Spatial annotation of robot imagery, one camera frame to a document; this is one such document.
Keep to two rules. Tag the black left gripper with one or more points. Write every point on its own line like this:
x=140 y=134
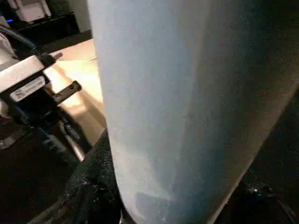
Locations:
x=46 y=112

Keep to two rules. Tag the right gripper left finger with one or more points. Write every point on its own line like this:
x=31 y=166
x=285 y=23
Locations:
x=93 y=191

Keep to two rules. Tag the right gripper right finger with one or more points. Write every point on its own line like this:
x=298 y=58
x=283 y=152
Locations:
x=261 y=205

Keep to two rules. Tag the white plastic table top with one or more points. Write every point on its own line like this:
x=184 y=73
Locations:
x=86 y=81

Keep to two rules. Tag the white plastic table leg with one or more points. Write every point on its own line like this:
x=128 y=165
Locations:
x=175 y=105

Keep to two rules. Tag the black table mat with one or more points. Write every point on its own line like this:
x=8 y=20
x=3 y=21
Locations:
x=280 y=140

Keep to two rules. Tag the white box appliance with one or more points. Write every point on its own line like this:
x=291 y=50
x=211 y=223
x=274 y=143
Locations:
x=30 y=10

